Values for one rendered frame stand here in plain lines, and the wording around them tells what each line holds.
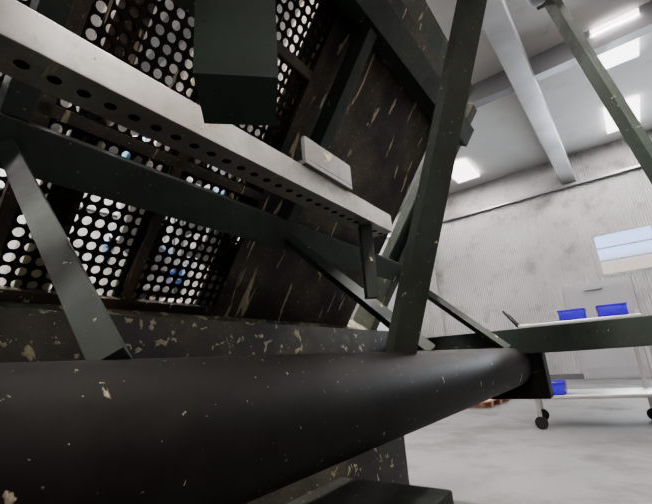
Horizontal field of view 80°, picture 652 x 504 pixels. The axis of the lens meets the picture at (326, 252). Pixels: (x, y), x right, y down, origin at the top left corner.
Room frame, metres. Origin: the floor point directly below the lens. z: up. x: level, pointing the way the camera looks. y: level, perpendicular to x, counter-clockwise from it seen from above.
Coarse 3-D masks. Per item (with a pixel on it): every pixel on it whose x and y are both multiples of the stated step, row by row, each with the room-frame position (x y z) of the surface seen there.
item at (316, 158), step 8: (304, 136) 0.56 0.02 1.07; (304, 144) 0.56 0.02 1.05; (312, 144) 0.57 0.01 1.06; (304, 152) 0.56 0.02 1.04; (312, 152) 0.57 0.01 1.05; (320, 152) 0.59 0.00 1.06; (328, 152) 0.61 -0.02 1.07; (304, 160) 0.56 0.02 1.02; (312, 160) 0.57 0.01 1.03; (320, 160) 0.59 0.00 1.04; (328, 160) 0.61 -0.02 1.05; (336, 160) 0.63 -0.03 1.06; (312, 168) 0.58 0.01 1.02; (320, 168) 0.59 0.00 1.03; (328, 168) 0.61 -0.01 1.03; (336, 168) 0.63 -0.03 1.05; (344, 168) 0.65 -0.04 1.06; (328, 176) 0.61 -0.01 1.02; (336, 176) 0.63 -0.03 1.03; (344, 176) 0.65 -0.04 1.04; (344, 184) 0.65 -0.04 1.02
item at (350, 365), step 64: (0, 320) 0.60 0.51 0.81; (64, 320) 0.67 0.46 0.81; (128, 320) 0.76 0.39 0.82; (192, 320) 0.88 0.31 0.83; (640, 320) 1.24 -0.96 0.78; (0, 384) 0.22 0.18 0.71; (64, 384) 0.24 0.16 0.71; (128, 384) 0.27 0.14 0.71; (192, 384) 0.31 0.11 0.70; (256, 384) 0.36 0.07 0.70; (320, 384) 0.43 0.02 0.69; (384, 384) 0.53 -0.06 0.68; (448, 384) 0.72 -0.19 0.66; (512, 384) 1.18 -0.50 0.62; (0, 448) 0.21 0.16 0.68; (64, 448) 0.23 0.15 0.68; (128, 448) 0.25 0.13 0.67; (192, 448) 0.29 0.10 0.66; (256, 448) 0.34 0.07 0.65; (320, 448) 0.42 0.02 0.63; (384, 448) 1.56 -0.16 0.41
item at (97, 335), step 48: (240, 0) 0.14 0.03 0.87; (480, 0) 0.57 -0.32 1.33; (240, 48) 0.14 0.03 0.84; (576, 48) 1.25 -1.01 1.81; (240, 96) 0.15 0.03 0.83; (0, 144) 0.50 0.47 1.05; (432, 144) 0.63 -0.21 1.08; (432, 192) 0.64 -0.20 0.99; (48, 240) 0.37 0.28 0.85; (288, 240) 1.03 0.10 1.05; (432, 240) 0.66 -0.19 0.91; (96, 336) 0.31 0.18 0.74
